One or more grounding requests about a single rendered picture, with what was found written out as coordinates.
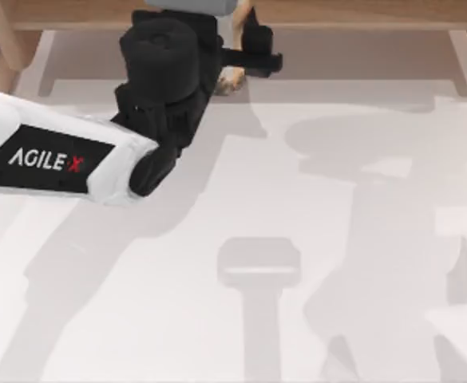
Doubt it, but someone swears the brown bread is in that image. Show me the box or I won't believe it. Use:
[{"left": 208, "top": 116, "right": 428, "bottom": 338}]
[{"left": 213, "top": 0, "right": 251, "bottom": 97}]

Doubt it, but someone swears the pale grey rounded box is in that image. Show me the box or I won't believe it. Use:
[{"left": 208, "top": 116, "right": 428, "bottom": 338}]
[{"left": 143, "top": 0, "right": 239, "bottom": 18}]

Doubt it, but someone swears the pale wooden post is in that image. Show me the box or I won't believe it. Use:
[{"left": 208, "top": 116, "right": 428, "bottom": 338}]
[{"left": 0, "top": 0, "right": 33, "bottom": 95}]

